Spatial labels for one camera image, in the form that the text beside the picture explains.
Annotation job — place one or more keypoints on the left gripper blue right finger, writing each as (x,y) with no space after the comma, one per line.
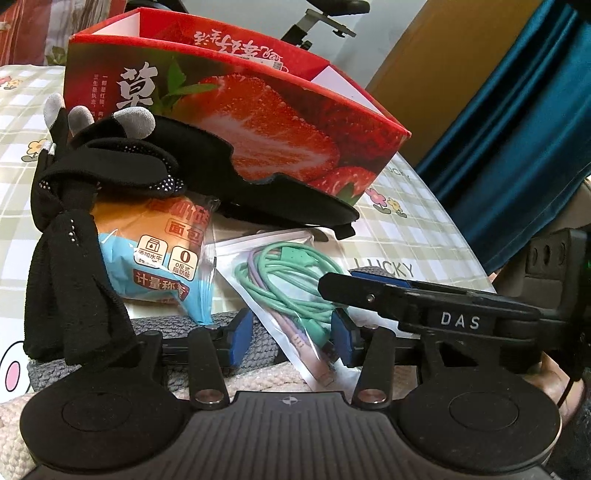
(372,351)

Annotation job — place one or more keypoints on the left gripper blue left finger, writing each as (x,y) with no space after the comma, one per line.
(209,351)

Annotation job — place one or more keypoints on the cream knitted cloth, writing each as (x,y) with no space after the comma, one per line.
(122,424)

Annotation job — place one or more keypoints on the bag of green purple cables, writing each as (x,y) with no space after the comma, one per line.
(275,274)

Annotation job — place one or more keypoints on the packaged bread orange blue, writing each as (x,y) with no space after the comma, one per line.
(160,250)

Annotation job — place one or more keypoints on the black knit glove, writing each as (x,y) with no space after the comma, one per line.
(72,312)

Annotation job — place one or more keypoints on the black sleep mask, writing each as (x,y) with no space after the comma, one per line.
(204,164)

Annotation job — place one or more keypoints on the person's right hand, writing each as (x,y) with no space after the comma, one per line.
(552,380)

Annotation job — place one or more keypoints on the black power strip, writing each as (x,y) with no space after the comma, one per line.
(551,273)

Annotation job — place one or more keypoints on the checkered green tablecloth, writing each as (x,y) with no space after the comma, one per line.
(402,227)

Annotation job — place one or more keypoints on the red strawberry cardboard box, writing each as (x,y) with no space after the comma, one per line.
(281,108)

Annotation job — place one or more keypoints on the wooden door panel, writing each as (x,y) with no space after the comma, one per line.
(441,61)

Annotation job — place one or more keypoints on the black exercise bike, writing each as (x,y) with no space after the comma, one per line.
(321,11)

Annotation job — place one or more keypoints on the red printed backdrop cloth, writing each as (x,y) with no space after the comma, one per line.
(37,32)

